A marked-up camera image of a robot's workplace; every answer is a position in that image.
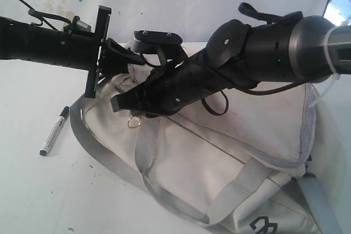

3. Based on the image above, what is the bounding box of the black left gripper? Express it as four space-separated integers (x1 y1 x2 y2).
57 5 143 98

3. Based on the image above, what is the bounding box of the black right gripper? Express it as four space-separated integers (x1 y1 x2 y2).
110 53 255 116

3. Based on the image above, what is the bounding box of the black and white marker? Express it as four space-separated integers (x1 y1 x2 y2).
39 106 70 156

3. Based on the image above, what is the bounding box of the white canvas duffel bag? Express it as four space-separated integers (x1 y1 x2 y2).
70 66 332 233

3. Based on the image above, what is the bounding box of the left robot arm black grey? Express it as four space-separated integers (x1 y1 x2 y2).
1 5 145 98

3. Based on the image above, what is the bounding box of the right robot arm black grey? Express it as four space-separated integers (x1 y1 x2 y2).
110 3 350 118

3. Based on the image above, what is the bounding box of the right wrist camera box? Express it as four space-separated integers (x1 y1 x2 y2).
129 30 188 65

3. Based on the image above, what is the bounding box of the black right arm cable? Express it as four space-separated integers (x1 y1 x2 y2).
200 77 308 116

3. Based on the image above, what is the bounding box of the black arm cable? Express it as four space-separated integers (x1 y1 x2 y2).
0 0 75 31
200 77 308 116

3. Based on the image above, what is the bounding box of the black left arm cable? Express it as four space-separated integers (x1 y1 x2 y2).
0 0 75 31

